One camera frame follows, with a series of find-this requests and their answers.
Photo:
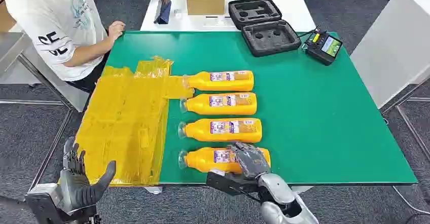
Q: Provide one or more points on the black remote controller with screen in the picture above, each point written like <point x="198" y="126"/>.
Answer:
<point x="322" y="49"/>

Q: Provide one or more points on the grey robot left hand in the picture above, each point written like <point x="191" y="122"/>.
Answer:
<point x="75" y="189"/>

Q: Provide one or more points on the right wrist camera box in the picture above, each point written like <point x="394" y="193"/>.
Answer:
<point x="228" y="184"/>

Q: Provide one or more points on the yellow plastic sheet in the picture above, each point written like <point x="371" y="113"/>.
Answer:
<point x="124" y="125"/>

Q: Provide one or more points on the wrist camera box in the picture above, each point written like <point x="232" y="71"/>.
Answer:
<point x="228" y="184"/>
<point x="42" y="202"/>

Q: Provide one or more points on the person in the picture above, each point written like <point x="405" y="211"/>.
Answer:
<point x="57" y="17"/>

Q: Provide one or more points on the brown cardboard carton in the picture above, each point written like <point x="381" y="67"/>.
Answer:
<point x="6" y="17"/>

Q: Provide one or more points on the black foam-lined open case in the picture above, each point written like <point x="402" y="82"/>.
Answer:
<point x="268" y="38"/>

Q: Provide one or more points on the person's right hand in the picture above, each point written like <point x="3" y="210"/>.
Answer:
<point x="116" y="30"/>

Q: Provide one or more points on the small white object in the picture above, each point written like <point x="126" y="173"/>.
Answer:
<point x="177" y="13"/>

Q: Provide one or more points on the tablet in dark folio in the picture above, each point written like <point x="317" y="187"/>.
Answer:
<point x="164" y="9"/>

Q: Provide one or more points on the orange drink bottle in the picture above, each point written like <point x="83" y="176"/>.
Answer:
<point x="221" y="131"/>
<point x="221" y="81"/>
<point x="221" y="104"/>
<point x="205" y="160"/>

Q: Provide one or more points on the green table mat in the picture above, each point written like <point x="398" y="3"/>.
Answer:
<point x="319" y="121"/>

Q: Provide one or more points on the white side table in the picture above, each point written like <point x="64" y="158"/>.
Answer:
<point x="396" y="44"/>

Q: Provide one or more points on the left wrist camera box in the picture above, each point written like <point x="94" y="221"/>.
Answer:
<point x="42" y="202"/>

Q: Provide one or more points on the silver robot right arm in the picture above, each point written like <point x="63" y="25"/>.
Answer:
<point x="278" y="189"/>

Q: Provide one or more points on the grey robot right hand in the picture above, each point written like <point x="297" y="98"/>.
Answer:
<point x="252" y="160"/>

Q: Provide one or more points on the steel side table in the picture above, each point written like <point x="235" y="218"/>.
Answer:
<point x="13" y="53"/>

